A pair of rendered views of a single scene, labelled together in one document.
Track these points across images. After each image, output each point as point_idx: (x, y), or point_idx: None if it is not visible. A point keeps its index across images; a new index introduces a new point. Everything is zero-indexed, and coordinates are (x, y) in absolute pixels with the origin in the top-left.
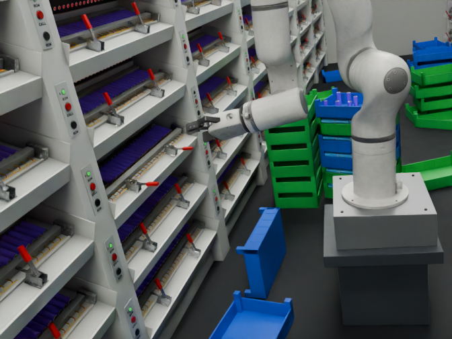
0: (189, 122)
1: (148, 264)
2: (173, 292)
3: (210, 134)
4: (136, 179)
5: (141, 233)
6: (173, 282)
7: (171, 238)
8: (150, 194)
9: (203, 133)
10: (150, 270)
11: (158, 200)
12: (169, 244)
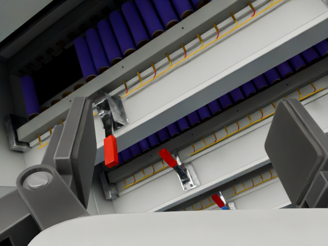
0: (69, 109)
1: (162, 207)
2: (256, 207)
3: (294, 156)
4: (102, 112)
5: (197, 140)
6: (271, 190)
7: (260, 165)
8: (179, 118)
9: (279, 110)
10: (182, 202)
11: (295, 67)
12: (251, 170)
